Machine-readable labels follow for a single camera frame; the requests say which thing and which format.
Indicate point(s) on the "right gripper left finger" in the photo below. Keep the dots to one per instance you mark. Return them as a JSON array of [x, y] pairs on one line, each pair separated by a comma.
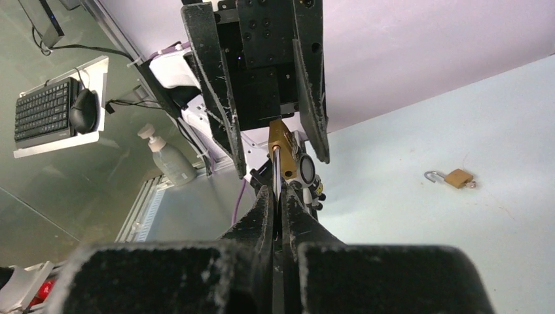
[[232, 274]]

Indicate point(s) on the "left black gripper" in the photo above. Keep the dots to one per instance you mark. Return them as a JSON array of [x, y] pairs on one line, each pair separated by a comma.
[[256, 38]]

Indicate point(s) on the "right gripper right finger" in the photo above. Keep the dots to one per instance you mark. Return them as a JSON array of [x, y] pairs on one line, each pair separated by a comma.
[[324, 275]]

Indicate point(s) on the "small brass padlock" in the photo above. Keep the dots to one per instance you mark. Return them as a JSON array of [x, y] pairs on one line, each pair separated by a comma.
[[283, 150], [457, 178]]

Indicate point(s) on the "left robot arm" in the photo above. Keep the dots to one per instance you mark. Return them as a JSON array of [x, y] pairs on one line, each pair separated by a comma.
[[182, 96]]

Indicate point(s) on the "grey pump bottle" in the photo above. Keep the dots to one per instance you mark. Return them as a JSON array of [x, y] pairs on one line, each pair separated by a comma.
[[169, 159]]

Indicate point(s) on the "white keyboard tray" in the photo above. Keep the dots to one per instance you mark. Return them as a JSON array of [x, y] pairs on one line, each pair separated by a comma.
[[91, 75]]

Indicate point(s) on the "black computer mouse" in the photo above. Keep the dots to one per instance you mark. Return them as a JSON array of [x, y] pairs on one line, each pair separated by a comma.
[[83, 114]]

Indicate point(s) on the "black keyboard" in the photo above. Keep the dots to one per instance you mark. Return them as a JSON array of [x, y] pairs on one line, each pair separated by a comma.
[[43, 115]]

